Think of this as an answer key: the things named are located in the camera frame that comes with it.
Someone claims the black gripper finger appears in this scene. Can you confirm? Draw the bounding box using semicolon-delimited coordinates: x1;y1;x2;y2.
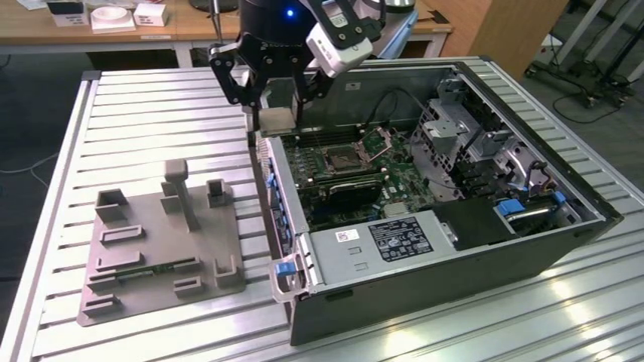
207;41;277;132
290;56;335;122

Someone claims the silver green CPU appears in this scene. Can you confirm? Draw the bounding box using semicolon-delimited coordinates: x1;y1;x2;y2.
259;107;299;137

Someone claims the CPU socket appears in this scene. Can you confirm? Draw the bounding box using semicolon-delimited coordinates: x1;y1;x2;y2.
322;145;377;176

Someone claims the black round monitor foot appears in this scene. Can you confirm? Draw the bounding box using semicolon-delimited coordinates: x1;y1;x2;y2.
189;0;241;11

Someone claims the metal socket cover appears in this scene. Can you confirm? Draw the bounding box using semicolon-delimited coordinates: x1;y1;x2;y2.
355;126;399;161

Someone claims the white printed box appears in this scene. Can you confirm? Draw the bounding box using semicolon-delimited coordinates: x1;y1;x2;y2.
134;2;171;27

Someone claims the white box with round hollow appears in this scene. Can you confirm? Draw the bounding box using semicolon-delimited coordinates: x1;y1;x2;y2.
90;5;138;35

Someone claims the silver metal drive cage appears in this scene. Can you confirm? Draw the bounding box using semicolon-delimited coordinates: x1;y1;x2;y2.
417;77;510;159

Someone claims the black graphics card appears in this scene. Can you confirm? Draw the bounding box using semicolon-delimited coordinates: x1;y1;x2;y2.
317;176;385;212

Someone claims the green motherboard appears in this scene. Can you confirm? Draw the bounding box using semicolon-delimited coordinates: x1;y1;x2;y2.
282;126;439;233

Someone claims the white box with black top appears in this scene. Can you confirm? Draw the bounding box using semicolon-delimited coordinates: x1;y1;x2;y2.
47;0;87;26

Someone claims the small silver heatsink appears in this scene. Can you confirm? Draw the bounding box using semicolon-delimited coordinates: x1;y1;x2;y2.
381;202;410;219

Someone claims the wooden cabinet panel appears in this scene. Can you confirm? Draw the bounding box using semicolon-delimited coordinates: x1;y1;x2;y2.
425;0;573;80

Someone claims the wooden desk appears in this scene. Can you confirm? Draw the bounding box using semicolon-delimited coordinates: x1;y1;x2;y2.
0;0;454;69

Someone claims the grey plastic parts rack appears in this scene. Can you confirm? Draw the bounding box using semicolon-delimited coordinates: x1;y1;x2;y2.
75;158;249;328

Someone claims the silver power supply unit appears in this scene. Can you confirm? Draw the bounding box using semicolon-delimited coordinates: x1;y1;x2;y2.
307;210;461;286

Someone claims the blue disk carrier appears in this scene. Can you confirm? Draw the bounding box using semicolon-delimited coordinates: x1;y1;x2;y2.
495;198;527;219

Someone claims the green RAM stick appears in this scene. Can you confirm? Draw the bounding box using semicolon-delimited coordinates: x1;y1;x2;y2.
117;262;178;282

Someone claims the black open PC case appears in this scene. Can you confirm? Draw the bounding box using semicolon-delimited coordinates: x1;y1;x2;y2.
241;60;626;347

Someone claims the black wire loop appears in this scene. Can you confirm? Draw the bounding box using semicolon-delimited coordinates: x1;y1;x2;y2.
365;87;427;127

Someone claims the black camera cable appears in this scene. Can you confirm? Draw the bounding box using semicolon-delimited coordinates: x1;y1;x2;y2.
359;0;389;41

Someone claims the wheeled metal frame cart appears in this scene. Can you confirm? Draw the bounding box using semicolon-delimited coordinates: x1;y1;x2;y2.
523;0;644;110

